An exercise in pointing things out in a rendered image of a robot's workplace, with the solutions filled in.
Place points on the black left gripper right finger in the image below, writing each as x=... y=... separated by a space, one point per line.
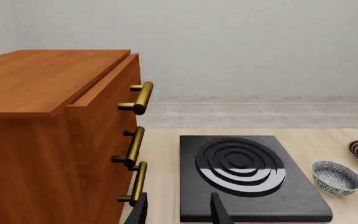
x=219 y=213

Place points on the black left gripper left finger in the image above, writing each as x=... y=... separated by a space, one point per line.
x=140 y=213

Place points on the flat black stove plate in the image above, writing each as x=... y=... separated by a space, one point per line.
x=294 y=193

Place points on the patterned black white bowl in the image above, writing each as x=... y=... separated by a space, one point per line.
x=337 y=177

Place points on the wooden cabinet drawer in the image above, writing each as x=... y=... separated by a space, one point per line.
x=110 y=93

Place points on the wooden cabinet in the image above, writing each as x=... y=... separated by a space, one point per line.
x=26 y=151

